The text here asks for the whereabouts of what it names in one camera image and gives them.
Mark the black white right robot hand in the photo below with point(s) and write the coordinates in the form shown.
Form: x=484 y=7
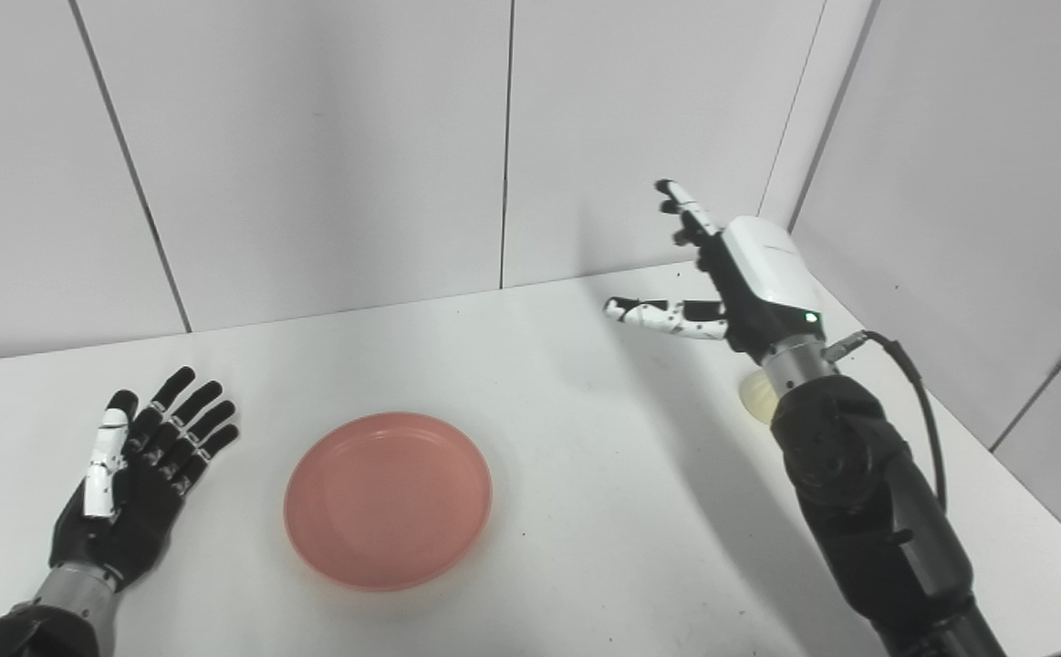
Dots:
x=763 y=283

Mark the cream steamed bun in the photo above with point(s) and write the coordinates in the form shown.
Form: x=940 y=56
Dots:
x=756 y=397

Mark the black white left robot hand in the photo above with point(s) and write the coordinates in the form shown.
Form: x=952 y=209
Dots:
x=138 y=502

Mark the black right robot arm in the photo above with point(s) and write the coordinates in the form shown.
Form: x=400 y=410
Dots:
x=868 y=511

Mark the pink round plate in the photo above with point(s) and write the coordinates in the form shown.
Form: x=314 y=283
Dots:
x=389 y=500

